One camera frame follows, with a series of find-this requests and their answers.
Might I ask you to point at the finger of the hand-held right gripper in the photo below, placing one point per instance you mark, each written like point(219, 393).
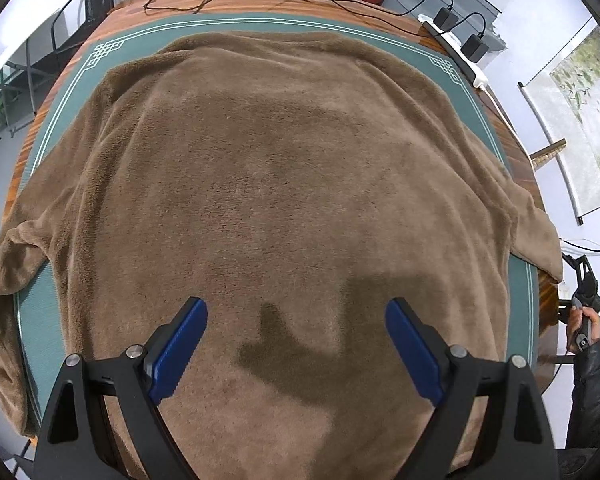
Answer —
point(570, 261)

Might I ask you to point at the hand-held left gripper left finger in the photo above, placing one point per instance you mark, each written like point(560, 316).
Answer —
point(177, 355)

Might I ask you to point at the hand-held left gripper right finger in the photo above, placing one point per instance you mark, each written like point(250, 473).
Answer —
point(415, 355)

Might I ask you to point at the brown fleece sweater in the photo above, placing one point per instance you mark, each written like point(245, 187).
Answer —
point(280, 185)

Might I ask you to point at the person's right forearm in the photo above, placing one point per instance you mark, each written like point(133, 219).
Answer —
point(587, 400)

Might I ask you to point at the person's right hand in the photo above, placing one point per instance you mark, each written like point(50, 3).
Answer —
point(596, 327)

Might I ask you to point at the wooden ribbed board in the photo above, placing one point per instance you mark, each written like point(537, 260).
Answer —
point(547, 152)

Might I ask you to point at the scroll painting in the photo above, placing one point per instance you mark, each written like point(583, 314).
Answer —
point(585, 110)

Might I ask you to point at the white power strip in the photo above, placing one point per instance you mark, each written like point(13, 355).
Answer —
point(455, 52)

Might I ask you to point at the green table mat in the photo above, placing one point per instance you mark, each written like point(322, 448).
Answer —
point(290, 22)

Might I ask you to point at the black metal chair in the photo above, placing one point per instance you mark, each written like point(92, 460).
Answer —
point(87, 5)

